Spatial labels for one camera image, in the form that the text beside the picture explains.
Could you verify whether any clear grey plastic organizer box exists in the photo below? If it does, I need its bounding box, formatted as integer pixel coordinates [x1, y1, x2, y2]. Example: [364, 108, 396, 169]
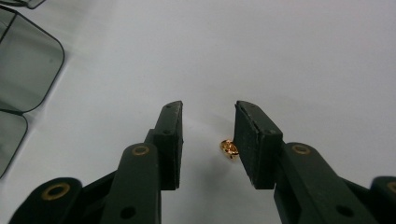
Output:
[0, 0, 65, 180]

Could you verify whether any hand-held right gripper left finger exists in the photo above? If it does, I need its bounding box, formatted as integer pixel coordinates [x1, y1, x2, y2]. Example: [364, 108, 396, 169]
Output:
[144, 100, 185, 191]

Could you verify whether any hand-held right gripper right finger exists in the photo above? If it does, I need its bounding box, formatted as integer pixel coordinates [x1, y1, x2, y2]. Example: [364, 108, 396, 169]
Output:
[233, 100, 284, 190]

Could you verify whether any small brass screw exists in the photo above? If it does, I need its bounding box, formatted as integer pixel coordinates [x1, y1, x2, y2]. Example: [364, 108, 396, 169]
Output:
[219, 138, 241, 161]

